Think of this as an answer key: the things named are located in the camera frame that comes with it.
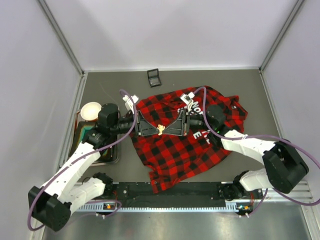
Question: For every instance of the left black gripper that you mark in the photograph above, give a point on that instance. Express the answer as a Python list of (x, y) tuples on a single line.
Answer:
[(137, 123)]

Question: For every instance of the glittery maple leaf brooch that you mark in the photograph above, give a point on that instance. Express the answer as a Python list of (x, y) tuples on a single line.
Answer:
[(160, 129)]

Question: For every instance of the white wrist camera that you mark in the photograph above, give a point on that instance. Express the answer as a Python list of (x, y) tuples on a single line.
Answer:
[(188, 99), (129, 102)]

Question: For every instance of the white bowl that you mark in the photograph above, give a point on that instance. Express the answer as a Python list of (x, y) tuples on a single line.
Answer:
[(90, 111)]

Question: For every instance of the green black square dish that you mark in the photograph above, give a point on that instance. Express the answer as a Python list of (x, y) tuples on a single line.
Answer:
[(82, 128)]

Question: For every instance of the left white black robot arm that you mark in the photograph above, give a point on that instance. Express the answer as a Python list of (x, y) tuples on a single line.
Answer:
[(56, 200)]

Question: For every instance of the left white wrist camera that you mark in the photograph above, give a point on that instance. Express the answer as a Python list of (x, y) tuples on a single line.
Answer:
[(129, 102)]

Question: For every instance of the red black plaid shirt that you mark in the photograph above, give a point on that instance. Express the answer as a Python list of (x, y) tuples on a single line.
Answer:
[(175, 158)]

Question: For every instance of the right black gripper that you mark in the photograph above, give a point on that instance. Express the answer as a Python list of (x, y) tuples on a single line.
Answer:
[(187, 122)]

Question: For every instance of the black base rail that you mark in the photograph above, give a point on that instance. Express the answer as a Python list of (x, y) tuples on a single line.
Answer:
[(182, 195)]

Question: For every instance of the small black open box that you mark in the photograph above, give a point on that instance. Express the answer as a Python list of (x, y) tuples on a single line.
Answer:
[(154, 78)]

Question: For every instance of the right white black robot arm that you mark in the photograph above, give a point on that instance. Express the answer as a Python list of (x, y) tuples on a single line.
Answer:
[(283, 167)]

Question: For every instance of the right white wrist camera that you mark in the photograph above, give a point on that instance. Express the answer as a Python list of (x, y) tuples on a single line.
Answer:
[(188, 99)]

